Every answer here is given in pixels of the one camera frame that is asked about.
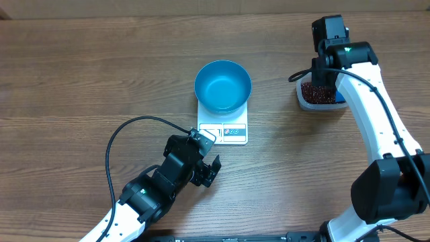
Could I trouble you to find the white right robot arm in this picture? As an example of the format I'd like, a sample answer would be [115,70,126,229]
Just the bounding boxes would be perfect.
[312,15,429,241]

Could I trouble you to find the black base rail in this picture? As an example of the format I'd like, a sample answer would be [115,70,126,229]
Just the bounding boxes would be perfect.
[134,231,331,242]

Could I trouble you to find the white digital kitchen scale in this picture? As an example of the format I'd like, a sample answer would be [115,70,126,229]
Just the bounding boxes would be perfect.
[197,102,249,145]

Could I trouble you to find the red adzuki beans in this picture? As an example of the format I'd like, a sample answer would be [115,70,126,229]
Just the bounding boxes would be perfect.
[300,82,336,104]

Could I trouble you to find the blue plastic measuring scoop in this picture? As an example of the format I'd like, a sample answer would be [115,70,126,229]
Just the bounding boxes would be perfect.
[335,90,345,104]

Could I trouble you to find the clear plastic food container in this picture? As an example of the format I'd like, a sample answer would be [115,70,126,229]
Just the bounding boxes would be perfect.
[296,73,348,111]

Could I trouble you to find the blue metal bowl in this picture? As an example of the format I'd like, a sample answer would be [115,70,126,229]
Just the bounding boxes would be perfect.
[194,60,253,114]

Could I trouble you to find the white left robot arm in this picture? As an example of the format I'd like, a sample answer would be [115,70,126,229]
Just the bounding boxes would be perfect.
[82,130,221,242]

